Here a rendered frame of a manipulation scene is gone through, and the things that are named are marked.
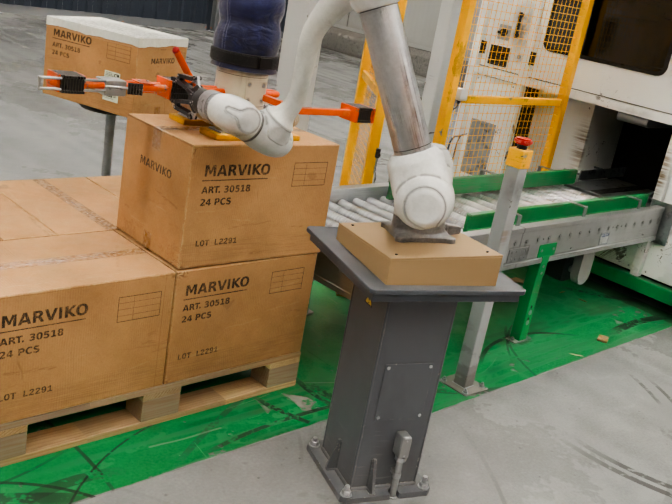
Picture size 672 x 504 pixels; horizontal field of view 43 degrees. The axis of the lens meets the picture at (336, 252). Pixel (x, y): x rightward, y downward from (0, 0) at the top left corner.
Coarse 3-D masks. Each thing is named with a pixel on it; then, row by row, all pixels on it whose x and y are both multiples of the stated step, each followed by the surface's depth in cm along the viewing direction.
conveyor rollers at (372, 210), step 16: (480, 192) 439; (496, 192) 444; (528, 192) 460; (544, 192) 464; (560, 192) 468; (576, 192) 480; (336, 208) 363; (352, 208) 368; (368, 208) 374; (384, 208) 379; (464, 208) 403; (480, 208) 407; (336, 224) 339
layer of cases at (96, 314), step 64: (0, 192) 306; (64, 192) 318; (0, 256) 251; (64, 256) 259; (128, 256) 268; (0, 320) 228; (64, 320) 241; (128, 320) 257; (192, 320) 275; (256, 320) 295; (0, 384) 235; (64, 384) 249; (128, 384) 266
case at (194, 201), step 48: (144, 144) 272; (192, 144) 252; (240, 144) 263; (336, 144) 291; (144, 192) 274; (192, 192) 257; (240, 192) 269; (288, 192) 283; (144, 240) 277; (192, 240) 263; (240, 240) 277; (288, 240) 291
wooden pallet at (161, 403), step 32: (224, 384) 308; (256, 384) 312; (288, 384) 318; (32, 416) 246; (96, 416) 274; (128, 416) 277; (160, 416) 280; (0, 448) 242; (32, 448) 252; (64, 448) 257
